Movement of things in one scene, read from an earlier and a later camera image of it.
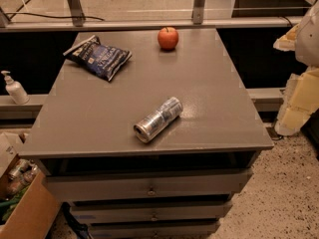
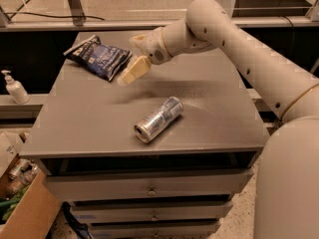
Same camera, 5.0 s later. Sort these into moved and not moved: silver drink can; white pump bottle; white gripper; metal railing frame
Moved: white gripper
Not moved: silver drink can; white pump bottle; metal railing frame
